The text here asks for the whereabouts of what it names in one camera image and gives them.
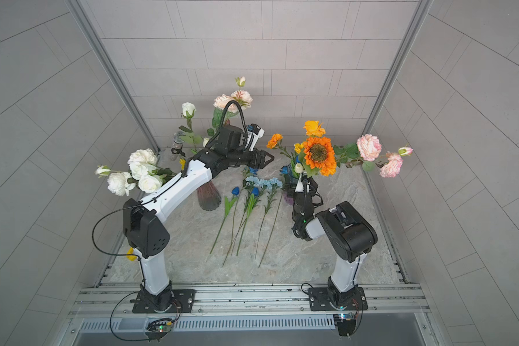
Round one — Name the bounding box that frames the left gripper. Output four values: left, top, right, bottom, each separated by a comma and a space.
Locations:
224, 146, 274, 169

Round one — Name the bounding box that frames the dark blue rose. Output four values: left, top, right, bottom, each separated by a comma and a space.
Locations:
223, 167, 257, 265

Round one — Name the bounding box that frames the light blue carnation stem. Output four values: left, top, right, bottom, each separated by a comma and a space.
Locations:
243, 176, 268, 204
232, 173, 260, 254

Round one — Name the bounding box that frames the light blue carnation vase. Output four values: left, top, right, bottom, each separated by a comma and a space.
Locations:
255, 177, 283, 258

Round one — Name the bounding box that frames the dark red glass vase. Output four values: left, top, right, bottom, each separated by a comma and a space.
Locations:
196, 180, 221, 211

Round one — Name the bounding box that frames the pink roses stem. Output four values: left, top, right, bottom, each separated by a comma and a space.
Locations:
333, 134, 414, 178

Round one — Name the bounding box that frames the white rose bouquet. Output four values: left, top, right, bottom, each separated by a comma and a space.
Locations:
95, 148, 175, 196

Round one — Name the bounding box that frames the blue purple glass vase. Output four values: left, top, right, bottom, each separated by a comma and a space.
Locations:
282, 173, 298, 206

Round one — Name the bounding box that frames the dark blue rose vase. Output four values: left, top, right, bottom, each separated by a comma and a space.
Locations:
258, 166, 291, 267

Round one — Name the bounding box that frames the small blue tulip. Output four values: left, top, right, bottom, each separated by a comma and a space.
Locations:
210, 187, 240, 254

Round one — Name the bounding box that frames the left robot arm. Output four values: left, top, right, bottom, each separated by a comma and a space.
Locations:
123, 100, 274, 312

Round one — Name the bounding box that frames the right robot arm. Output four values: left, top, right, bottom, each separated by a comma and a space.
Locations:
283, 174, 378, 310

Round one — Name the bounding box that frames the white tulip right vase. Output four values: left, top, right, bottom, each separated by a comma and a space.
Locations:
294, 163, 304, 174

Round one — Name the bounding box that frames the orange carnation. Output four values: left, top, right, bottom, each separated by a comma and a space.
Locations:
267, 133, 295, 161

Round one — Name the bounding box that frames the yellow sunflower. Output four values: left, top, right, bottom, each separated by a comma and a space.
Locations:
294, 143, 305, 154

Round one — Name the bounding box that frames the orange gerbera flower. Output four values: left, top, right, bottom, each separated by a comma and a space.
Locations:
301, 137, 337, 177

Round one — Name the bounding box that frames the pink rose spray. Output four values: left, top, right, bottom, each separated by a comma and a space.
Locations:
207, 76, 253, 136

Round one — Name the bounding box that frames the orange rose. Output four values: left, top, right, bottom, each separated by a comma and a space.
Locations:
304, 121, 326, 137

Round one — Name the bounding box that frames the white rose bud stem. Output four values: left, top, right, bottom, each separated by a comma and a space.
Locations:
179, 102, 203, 147

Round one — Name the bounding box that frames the right circuit board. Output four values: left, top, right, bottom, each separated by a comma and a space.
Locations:
333, 314, 357, 338

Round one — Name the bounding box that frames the circuit board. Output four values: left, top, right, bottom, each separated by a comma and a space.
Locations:
333, 314, 357, 338
145, 318, 174, 341

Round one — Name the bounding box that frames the yellow tag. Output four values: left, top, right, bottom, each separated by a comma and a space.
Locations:
126, 247, 138, 261

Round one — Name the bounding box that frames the left circuit board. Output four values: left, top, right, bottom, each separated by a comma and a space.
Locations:
145, 318, 174, 341

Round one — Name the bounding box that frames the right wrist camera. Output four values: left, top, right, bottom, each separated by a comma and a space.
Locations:
294, 173, 308, 193

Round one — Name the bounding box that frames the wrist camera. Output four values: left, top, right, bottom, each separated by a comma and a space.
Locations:
294, 173, 308, 193
245, 123, 265, 151

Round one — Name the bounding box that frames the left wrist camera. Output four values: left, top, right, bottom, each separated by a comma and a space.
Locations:
245, 123, 265, 151

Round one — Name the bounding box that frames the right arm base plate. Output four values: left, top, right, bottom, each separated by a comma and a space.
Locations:
306, 286, 368, 312

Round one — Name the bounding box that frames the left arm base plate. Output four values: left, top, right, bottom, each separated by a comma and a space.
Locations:
131, 289, 196, 314

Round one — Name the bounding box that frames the aluminium rail frame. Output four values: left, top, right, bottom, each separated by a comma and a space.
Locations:
52, 283, 444, 345

